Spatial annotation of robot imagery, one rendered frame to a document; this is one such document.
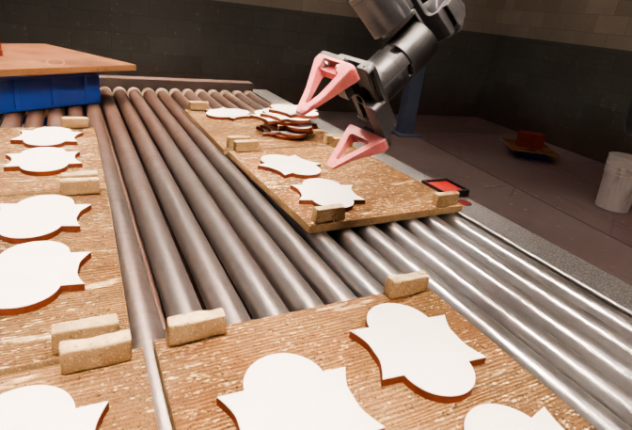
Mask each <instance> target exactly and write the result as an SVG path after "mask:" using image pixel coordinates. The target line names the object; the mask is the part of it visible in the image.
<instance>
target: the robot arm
mask: <svg viewBox="0 0 632 430"><path fill-rule="evenodd" d="M349 3H350V4H351V6H352V7H353V8H354V10H355V12H356V13H357V15H358V16H359V18H360V19H361V20H362V22H363V23H364V25H366V27H367V28H368V30H369V31H370V33H371V34H372V36H373V37H374V39H375V40H376V39H379V38H381V37H383V39H384V38H387V37H388V36H390V35H392V34H393V33H395V32H396V31H397V33H396V34H395V35H394V36H393V37H392V38H391V39H390V40H389V41H388V42H387V43H386V44H385V45H384V46H383V47H381V48H380V49H379V50H378V51H377V52H376V53H375V54H374V55H373V56H372V57H371V58H370V59H369V60H368V61H365V60H362V59H359V58H355V57H352V56H347V55H344V54H339V55H335V54H332V53H329V52H326V51H321V52H320V53H319V54H318V55H317V56H316V57H315V58H314V61H313V65H312V68H311V71H310V75H309V78H308V83H307V86H306V89H305V91H304V93H303V96H302V98H301V100H300V102H299V104H298V106H297V108H296V110H295V111H296V113H298V114H300V115H302V116H305V115H306V114H307V113H309V112H311V111H312V110H314V109H316V108H317V107H319V106H320V105H322V104H324V103H325V102H327V101H329V100H330V99H332V98H333V97H335V96H336V95H338V94H339V96H340V97H341V98H343V99H346V100H349V99H350V98H351V97H352V99H353V101H354V103H355V107H356V109H357V111H358V114H357V116H358V117H359V118H360V119H363V120H365V121H368V120H370V122H371V126H372V128H373V129H371V128H369V127H367V126H364V127H363V128H362V129H360V128H358V127H356V126H354V125H353V124H350V125H349V126H348V128H347V129H346V131H345V133H344V134H343V136H342V138H341V139H340V142H339V143H338V145H337V147H336V148H335V149H334V151H333V152H332V154H331V156H330V158H329V159H328V161H327V163H326V165H327V166H328V167H331V168H332V169H335V168H337V167H341V166H343V165H346V164H348V163H350V162H353V161H355V160H357V159H360V158H364V157H368V156H371V155H375V154H378V153H381V152H385V151H386V150H387V149H388V148H389V147H390V146H391V142H390V139H389V137H388V135H389V134H390V133H391V132H392V131H393V130H394V129H395V125H396V124H397V121H396V120H395V117H394V114H393V111H392V109H391V106H390V103H389V101H390V100H391V99H392V98H393V97H394V96H395V95H396V94H397V93H398V92H399V91H400V90H401V89H402V88H403V87H404V86H405V85H406V84H407V83H408V82H409V81H410V80H411V79H412V78H413V77H414V76H415V75H416V74H417V73H418V72H419V71H420V70H421V69H423V68H424V67H425V66H426V65H427V64H428V63H429V62H430V61H431V60H432V59H433V58H434V57H435V56H436V54H437V53H438V43H439V42H440V41H442V40H444V39H446V38H448V37H450V36H452V35H454V34H456V33H458V32H460V31H461V29H462V27H463V20H464V18H465V17H466V9H465V4H464V3H463V2H462V1H461V0H350V1H349ZM324 77H327V78H330V79H331V82H330V83H329V84H328V85H327V86H326V87H325V88H324V90H323V91H322V92H321V93H320V94H318V95H317V96H316V97H315V98H313V99H312V100H311V101H310V99H311V97H312V96H313V94H314V92H315V90H316V88H317V87H318V86H319V84H320V82H321V80H322V78H324ZM354 142H357V143H359V142H362V143H364V144H366V145H365V146H363V147H361V148H359V149H357V150H355V151H352V152H350V153H349V154H347V155H345V156H343V157H341V155H342V154H343V153H344V152H345V151H346V150H347V149H348V148H349V147H350V146H351V145H352V144H353V143H354ZM340 157H341V158H340ZM339 158H340V159H339Z"/></svg>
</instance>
